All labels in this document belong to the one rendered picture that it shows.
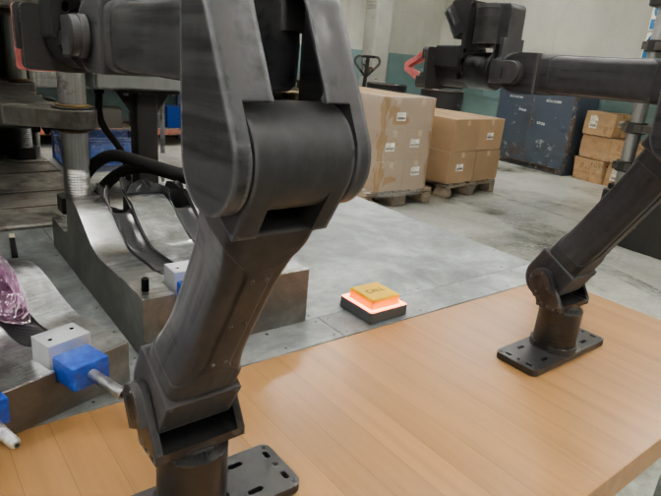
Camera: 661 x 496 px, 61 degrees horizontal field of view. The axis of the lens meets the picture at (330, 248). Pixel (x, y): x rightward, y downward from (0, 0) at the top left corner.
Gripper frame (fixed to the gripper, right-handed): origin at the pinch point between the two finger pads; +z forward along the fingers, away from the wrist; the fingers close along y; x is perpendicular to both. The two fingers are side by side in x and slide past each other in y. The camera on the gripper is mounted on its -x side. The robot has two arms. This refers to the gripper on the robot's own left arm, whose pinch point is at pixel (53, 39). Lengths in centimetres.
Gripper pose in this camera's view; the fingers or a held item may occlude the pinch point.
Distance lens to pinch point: 78.9
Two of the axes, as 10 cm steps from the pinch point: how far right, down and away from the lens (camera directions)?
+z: -6.1, -2.7, 7.4
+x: -0.6, 9.5, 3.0
